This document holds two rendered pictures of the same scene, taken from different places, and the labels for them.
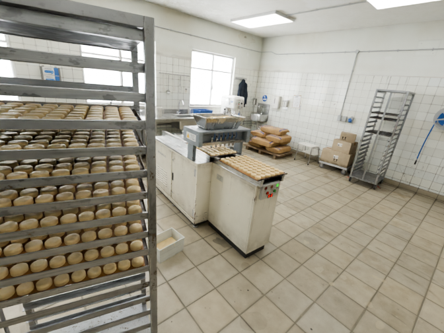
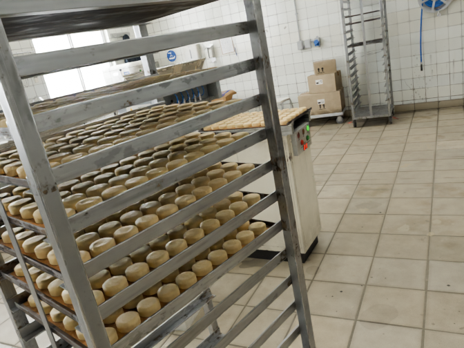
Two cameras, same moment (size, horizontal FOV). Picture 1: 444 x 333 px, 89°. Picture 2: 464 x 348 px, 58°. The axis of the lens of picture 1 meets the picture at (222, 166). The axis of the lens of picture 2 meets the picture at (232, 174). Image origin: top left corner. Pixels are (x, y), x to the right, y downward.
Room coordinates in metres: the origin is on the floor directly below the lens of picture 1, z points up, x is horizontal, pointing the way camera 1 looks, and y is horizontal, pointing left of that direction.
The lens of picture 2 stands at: (-0.22, 0.72, 1.38)
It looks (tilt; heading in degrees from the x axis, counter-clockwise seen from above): 17 degrees down; 341
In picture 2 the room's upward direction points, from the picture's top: 11 degrees counter-clockwise
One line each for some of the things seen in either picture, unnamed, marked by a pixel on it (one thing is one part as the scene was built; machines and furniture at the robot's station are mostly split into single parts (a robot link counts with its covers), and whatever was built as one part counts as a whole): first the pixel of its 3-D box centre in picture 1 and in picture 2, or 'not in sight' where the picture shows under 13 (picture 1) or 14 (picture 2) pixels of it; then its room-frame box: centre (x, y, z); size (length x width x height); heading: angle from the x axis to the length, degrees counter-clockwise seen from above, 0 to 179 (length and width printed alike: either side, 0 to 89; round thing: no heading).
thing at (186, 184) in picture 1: (193, 174); not in sight; (2.96, 0.38, 0.42); 1.28 x 0.72 x 0.84; 39
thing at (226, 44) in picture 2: (296, 102); (227, 44); (6.33, -1.83, 1.37); 0.27 x 0.02 x 0.40; 42
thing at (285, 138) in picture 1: (279, 137); not in sight; (5.86, -1.42, 0.47); 0.72 x 0.42 x 0.17; 138
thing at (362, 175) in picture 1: (379, 139); (368, 52); (4.40, -3.00, 0.93); 0.64 x 0.51 x 1.78; 135
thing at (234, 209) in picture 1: (240, 203); (256, 188); (2.20, -0.24, 0.45); 0.70 x 0.34 x 0.90; 39
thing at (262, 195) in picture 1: (269, 189); (301, 138); (1.92, -0.46, 0.77); 0.24 x 0.04 x 0.14; 129
